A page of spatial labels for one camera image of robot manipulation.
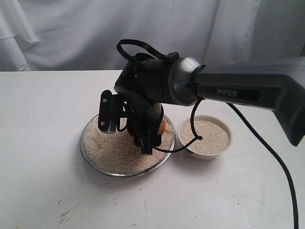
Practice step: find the wrist camera with black bracket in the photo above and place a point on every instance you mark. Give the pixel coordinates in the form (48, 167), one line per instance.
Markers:
(109, 112)

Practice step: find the white bowl of rice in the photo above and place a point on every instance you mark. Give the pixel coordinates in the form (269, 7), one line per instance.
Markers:
(216, 138)

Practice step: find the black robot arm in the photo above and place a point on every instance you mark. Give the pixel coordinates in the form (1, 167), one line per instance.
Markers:
(145, 82)

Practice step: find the brown wooden cup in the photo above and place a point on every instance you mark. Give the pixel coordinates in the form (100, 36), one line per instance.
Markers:
(162, 126)

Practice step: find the white backdrop curtain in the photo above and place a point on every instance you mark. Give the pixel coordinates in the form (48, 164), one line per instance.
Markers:
(58, 35)

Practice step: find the steel plate of rice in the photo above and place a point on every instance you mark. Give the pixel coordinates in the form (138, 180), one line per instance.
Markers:
(116, 155)

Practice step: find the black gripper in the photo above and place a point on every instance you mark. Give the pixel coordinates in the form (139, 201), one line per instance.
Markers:
(143, 123)

